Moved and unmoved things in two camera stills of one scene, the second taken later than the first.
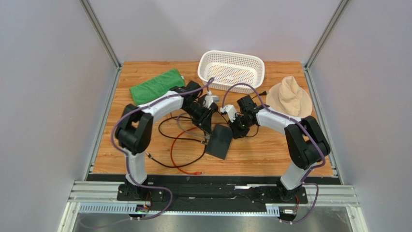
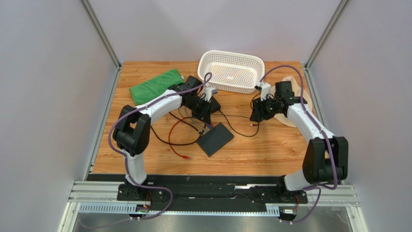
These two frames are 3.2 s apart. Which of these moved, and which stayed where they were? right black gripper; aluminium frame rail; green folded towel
Moved: right black gripper
Stayed: aluminium frame rail; green folded towel
